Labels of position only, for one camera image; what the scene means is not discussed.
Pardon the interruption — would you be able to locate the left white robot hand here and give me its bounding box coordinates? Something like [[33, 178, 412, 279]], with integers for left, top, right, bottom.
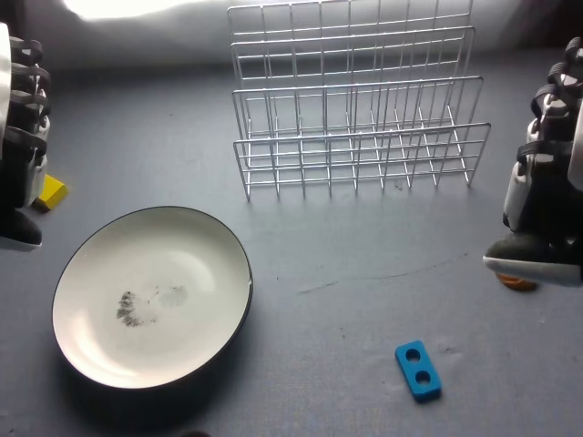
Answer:
[[0, 22, 52, 252]]

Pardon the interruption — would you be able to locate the orange swirl cookie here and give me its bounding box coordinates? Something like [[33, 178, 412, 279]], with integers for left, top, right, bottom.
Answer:
[[496, 271, 538, 293]]

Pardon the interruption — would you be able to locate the yellow block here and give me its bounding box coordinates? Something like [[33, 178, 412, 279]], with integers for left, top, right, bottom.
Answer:
[[30, 175, 69, 213]]

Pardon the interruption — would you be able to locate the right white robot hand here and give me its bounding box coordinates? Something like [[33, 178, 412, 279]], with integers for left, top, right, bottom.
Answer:
[[482, 38, 583, 287]]

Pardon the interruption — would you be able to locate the silver wire dish rack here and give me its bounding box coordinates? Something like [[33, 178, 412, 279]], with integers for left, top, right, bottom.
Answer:
[[226, 0, 492, 201]]

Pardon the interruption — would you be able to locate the blue block with two holes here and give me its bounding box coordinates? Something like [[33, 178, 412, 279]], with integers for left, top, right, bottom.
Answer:
[[394, 340, 444, 404]]

